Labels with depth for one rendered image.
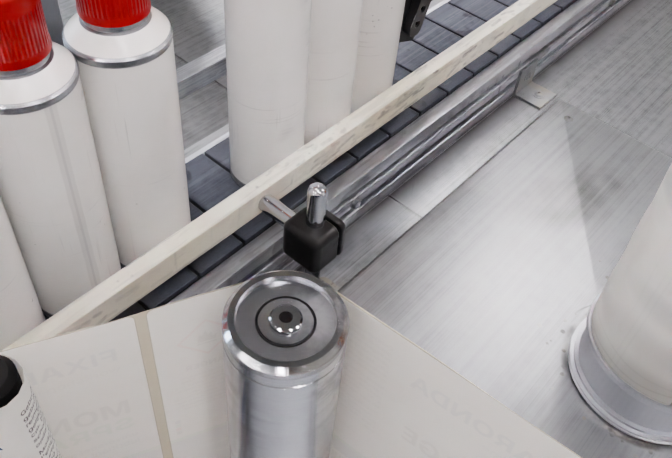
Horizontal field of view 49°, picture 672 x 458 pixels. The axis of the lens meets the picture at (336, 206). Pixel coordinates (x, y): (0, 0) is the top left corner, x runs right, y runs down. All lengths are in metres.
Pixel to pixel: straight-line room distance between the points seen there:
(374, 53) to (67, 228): 0.25
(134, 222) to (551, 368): 0.26
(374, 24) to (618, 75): 0.34
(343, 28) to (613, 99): 0.35
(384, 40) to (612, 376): 0.27
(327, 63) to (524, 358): 0.22
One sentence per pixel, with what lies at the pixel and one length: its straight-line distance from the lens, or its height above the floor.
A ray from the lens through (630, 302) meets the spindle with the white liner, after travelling 0.40.
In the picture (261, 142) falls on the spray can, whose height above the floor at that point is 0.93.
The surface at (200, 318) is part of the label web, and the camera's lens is 0.24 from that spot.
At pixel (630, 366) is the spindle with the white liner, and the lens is 0.42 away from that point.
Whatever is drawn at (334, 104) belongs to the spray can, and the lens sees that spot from 0.51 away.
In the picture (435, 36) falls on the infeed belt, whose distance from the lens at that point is 0.69.
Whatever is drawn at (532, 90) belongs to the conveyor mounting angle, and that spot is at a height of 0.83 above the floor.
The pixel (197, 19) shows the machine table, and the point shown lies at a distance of 0.78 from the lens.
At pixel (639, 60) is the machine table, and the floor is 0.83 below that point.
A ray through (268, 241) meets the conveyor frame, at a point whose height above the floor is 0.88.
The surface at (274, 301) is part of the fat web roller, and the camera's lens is 0.23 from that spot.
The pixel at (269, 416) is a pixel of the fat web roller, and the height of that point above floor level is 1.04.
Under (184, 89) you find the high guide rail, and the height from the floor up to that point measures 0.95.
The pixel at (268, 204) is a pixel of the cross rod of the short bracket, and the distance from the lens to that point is 0.47.
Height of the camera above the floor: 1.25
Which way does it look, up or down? 46 degrees down
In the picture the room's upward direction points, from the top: 6 degrees clockwise
